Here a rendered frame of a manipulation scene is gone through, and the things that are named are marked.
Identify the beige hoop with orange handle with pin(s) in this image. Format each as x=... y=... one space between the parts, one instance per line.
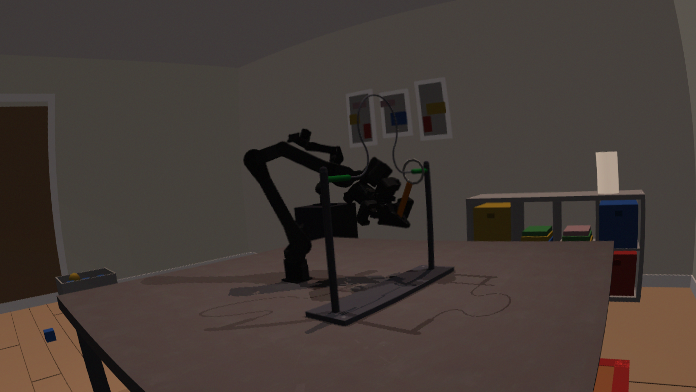
x=408 y=187

